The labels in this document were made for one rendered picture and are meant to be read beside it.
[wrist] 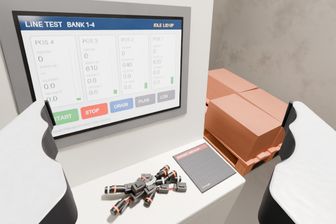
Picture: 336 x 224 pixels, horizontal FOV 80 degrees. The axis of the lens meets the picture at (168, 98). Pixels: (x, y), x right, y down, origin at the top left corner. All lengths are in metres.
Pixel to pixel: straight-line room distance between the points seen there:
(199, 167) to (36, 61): 0.55
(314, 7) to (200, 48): 2.12
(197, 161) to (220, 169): 0.08
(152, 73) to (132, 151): 0.25
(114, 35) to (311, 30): 2.37
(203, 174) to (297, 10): 2.37
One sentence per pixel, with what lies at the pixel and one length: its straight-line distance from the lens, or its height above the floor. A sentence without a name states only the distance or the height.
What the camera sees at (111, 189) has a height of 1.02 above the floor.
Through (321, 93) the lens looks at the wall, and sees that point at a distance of 2.64.
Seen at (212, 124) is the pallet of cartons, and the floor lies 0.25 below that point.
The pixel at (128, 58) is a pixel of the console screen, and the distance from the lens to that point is 0.56.
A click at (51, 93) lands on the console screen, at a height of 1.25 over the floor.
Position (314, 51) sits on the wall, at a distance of 2.66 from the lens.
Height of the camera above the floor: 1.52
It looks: 31 degrees down
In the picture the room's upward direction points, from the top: 9 degrees clockwise
